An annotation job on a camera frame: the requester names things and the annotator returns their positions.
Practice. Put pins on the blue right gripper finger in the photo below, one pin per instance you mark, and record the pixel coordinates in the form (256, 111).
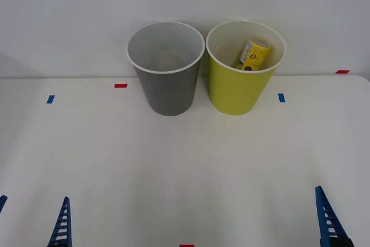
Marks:
(325, 215)

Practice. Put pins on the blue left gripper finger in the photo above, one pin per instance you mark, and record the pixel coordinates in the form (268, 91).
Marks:
(2, 200)
(64, 224)

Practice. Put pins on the yellow plastic bottle black cap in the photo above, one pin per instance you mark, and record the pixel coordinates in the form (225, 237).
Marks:
(254, 54)

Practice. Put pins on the yellow-green plastic waste bin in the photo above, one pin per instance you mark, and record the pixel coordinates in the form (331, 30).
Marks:
(237, 90)

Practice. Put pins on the grey plastic waste bin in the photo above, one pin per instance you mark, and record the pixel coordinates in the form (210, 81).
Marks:
(170, 93)

